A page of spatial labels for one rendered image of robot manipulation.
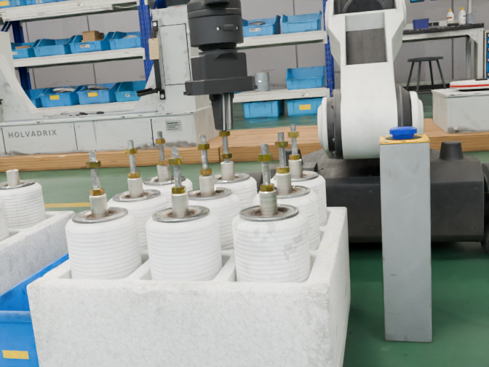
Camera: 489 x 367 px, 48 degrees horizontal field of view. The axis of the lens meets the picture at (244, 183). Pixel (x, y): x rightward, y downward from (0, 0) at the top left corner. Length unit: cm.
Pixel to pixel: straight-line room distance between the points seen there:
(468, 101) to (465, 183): 159
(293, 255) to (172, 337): 18
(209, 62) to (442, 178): 57
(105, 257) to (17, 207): 39
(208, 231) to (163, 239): 6
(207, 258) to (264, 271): 8
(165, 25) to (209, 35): 209
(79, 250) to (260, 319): 26
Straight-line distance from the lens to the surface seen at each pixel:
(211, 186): 82
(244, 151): 274
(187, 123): 288
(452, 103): 277
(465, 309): 103
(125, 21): 995
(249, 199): 91
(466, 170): 122
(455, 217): 122
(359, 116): 105
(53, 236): 110
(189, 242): 68
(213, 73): 89
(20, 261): 102
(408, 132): 83
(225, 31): 89
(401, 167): 82
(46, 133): 324
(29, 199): 110
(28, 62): 638
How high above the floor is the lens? 42
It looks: 11 degrees down
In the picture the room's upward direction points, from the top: 5 degrees counter-clockwise
